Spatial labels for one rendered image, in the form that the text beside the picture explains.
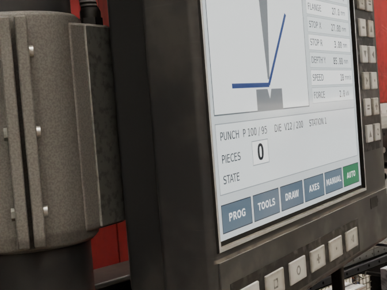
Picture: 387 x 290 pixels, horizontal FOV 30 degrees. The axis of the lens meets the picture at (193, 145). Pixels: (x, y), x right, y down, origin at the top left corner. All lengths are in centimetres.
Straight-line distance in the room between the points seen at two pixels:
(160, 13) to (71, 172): 15
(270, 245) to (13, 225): 22
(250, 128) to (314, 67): 16
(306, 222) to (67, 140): 26
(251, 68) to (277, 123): 7
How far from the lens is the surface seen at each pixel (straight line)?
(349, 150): 84
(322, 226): 76
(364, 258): 231
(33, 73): 58
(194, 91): 55
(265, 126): 65
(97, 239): 117
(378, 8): 187
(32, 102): 56
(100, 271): 104
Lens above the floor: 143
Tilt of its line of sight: 3 degrees down
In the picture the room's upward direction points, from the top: 4 degrees counter-clockwise
